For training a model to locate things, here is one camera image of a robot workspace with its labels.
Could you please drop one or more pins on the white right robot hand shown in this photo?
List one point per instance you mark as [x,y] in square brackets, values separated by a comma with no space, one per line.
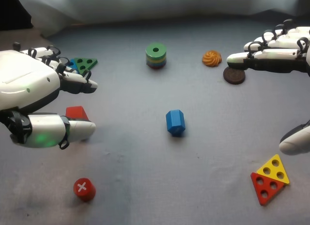
[278,53]

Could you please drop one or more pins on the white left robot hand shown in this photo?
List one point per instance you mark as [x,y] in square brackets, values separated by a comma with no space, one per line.
[24,77]

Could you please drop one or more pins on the red rectangular block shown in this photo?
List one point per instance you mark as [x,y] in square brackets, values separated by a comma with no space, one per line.
[76,111]

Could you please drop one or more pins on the blue toy piece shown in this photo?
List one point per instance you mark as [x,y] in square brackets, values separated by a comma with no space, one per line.
[175,122]

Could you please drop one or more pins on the blue triangle block with holes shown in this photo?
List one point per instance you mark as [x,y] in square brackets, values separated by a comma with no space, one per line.
[72,63]

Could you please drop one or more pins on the green triangle block with holes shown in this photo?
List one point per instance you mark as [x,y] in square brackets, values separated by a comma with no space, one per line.
[85,62]

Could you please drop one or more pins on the yellow triangle block with holes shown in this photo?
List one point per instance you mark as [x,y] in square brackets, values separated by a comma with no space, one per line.
[273,168]

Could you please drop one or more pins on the red triangle block with holes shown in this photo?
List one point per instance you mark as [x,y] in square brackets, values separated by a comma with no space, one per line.
[264,201]

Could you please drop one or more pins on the dark chocolate sandwich cookie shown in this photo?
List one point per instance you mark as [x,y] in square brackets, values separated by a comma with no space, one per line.
[233,77]

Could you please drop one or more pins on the orange swirl cookie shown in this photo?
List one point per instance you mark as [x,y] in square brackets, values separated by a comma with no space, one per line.
[212,58]

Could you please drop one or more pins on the white backdrop sheet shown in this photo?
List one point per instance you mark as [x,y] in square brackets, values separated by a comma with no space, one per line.
[157,6]

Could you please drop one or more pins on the red cylinder with white cross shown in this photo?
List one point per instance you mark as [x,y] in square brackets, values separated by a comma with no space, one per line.
[84,192]

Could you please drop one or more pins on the grey table cloth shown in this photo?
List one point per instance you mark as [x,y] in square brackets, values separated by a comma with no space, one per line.
[145,162]

